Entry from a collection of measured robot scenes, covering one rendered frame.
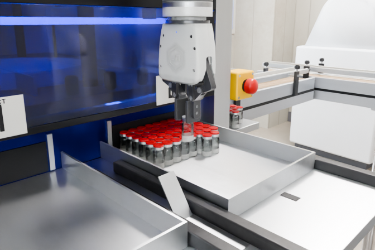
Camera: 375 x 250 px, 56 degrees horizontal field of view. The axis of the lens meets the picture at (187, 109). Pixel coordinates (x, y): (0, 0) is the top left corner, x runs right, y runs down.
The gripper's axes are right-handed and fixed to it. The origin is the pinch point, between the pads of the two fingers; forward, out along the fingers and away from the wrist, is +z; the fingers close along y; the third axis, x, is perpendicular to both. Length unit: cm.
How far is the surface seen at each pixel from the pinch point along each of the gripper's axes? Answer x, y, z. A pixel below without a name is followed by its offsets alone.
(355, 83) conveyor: 95, -6, 7
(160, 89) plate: 2.1, -10.0, -2.1
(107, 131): -5.8, -17.7, 7.0
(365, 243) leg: 98, 4, 73
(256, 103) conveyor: 53, -21, 11
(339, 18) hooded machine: 245, -77, -17
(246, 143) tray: 18.0, 0.3, 10.9
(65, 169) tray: -16.0, -16.6, 12.0
